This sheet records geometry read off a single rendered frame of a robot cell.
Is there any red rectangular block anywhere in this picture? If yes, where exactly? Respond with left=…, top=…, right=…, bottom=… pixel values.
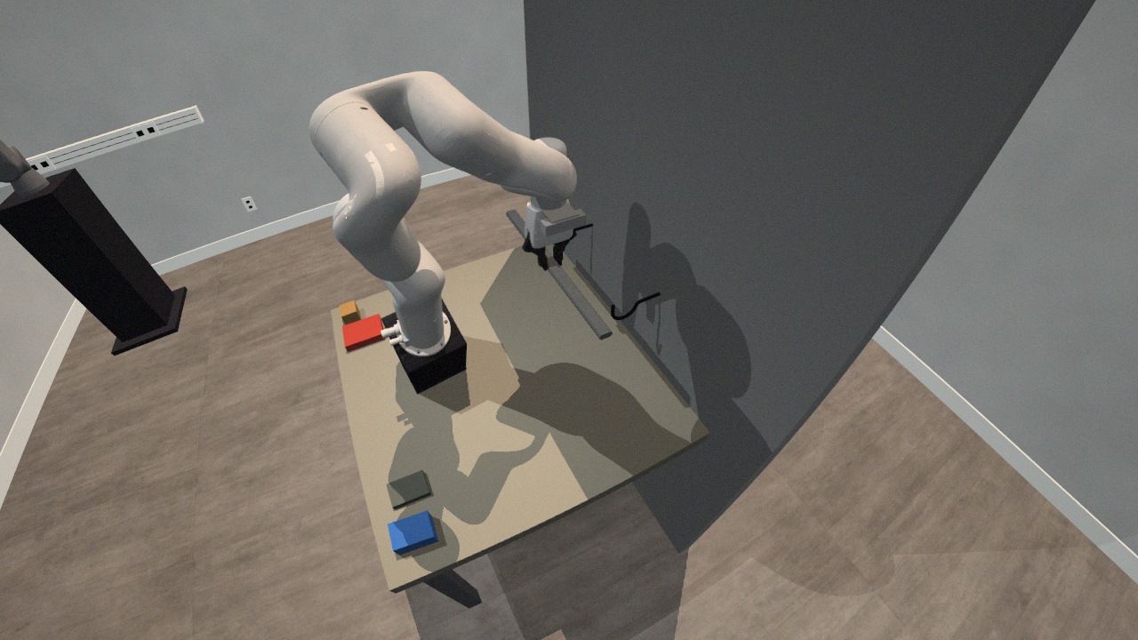
left=343, top=314, right=385, bottom=352

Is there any blue rectangular block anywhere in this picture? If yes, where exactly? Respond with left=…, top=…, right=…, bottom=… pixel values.
left=388, top=511, right=439, bottom=555

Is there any small orange box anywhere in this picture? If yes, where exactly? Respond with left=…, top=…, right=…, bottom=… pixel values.
left=340, top=300, right=361, bottom=325

